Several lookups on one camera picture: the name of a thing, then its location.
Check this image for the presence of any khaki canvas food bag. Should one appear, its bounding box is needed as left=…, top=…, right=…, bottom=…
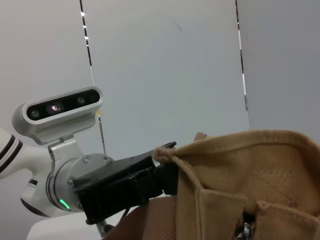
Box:
left=101, top=129, right=320, bottom=240

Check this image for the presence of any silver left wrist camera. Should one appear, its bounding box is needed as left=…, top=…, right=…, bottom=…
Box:
left=11, top=86, right=104, bottom=163

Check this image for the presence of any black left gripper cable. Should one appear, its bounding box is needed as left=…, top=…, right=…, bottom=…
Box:
left=95, top=208, right=131, bottom=237

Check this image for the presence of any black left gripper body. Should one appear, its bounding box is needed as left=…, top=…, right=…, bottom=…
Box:
left=73, top=155, right=164, bottom=225

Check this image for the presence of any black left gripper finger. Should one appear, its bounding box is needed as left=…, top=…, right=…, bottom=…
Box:
left=154, top=161, right=180, bottom=196
left=124, top=141, right=178, bottom=161

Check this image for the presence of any silver metal zipper pull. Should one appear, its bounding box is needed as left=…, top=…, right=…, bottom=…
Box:
left=239, top=221, right=253, bottom=240

